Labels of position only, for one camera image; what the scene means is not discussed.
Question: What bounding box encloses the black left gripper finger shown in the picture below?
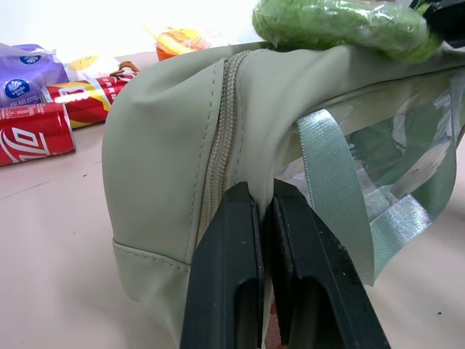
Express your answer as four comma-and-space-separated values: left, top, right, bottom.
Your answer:
262, 177, 392, 349
422, 0, 465, 51
179, 182, 266, 349

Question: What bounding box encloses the green plush keychain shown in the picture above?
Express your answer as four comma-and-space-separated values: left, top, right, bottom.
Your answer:
252, 0, 453, 63

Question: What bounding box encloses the green pouch with clear window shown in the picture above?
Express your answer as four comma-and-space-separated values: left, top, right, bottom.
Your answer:
101, 40, 465, 349

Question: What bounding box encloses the red and yellow snack tube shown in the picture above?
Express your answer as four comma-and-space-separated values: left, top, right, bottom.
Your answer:
41, 72, 141, 130

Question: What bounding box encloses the orange jelly cup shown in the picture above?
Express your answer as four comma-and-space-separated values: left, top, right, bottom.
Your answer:
141, 24, 233, 62

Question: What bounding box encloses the red cola can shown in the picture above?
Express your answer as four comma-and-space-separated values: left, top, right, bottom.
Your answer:
0, 102, 77, 167

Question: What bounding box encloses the white pack with yellow face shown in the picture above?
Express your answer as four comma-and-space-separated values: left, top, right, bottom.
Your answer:
64, 55, 121, 83

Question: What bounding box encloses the purple tissue pack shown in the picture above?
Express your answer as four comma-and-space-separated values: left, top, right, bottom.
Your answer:
0, 43, 70, 109

